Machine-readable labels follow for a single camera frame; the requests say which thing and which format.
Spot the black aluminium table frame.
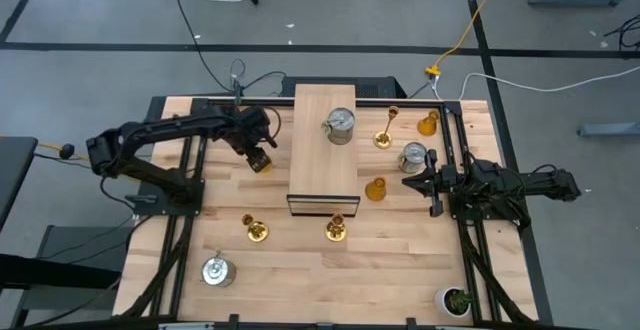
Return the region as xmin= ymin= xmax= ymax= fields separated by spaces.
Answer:
xmin=119 ymin=97 xmax=531 ymax=330

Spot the tall brass candlestick holder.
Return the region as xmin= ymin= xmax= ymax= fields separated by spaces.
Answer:
xmin=241 ymin=213 xmax=270 ymax=244
xmin=325 ymin=212 xmax=348 ymax=243
xmin=372 ymin=105 xmax=401 ymax=150

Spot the yellow extension cable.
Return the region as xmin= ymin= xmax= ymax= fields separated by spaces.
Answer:
xmin=424 ymin=0 xmax=506 ymax=79

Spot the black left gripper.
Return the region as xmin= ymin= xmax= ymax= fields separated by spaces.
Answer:
xmin=234 ymin=107 xmax=275 ymax=173

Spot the silver aluminium extrusion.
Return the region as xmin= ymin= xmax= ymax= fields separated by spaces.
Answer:
xmin=158 ymin=321 xmax=215 ymax=330

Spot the black bar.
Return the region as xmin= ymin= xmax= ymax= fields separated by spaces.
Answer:
xmin=0 ymin=253 xmax=122 ymax=291

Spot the black cable cluster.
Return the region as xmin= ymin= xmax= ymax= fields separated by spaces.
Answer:
xmin=603 ymin=13 xmax=640 ymax=51

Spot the yellow cable with black plug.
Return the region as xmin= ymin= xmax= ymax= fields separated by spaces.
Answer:
xmin=0 ymin=133 xmax=119 ymax=170

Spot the white floor cable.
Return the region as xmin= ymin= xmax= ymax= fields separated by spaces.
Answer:
xmin=432 ymin=64 xmax=640 ymax=101

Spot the black floor cable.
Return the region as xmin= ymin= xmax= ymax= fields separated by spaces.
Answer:
xmin=169 ymin=0 xmax=236 ymax=94

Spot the wooden shelf riser black frame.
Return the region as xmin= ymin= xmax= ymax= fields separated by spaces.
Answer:
xmin=286 ymin=83 xmax=362 ymax=218

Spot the black desk top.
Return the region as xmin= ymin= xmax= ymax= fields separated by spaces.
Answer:
xmin=0 ymin=136 xmax=40 ymax=231

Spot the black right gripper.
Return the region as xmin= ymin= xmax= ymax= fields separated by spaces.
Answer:
xmin=401 ymin=148 xmax=457 ymax=218

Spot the black computer case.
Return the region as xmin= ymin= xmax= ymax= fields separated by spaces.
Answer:
xmin=278 ymin=74 xmax=409 ymax=100

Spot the small plant in white pot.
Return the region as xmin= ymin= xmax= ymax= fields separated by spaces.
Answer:
xmin=433 ymin=286 xmax=474 ymax=319

